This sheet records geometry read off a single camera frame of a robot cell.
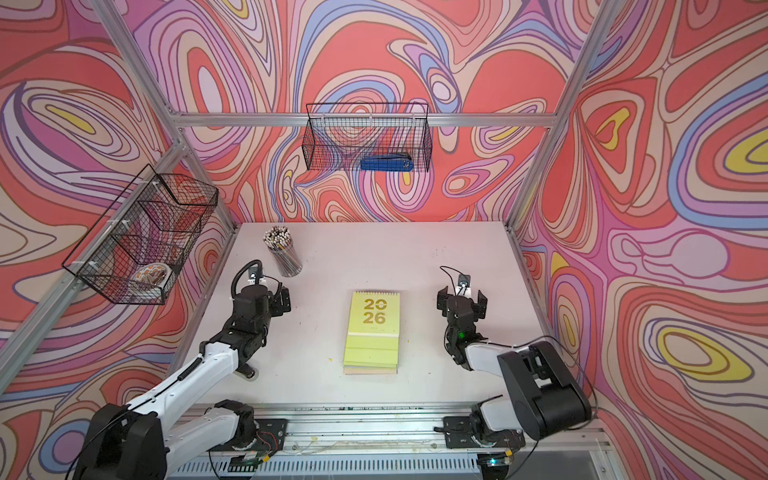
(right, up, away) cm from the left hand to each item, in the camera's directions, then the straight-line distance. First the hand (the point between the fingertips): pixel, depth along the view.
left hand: (271, 290), depth 85 cm
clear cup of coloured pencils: (0, +14, +5) cm, 15 cm away
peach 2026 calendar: (+29, -22, -3) cm, 37 cm away
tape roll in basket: (-22, +6, -15) cm, 27 cm away
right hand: (+57, -2, +5) cm, 58 cm away
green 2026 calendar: (+30, -11, -1) cm, 32 cm away
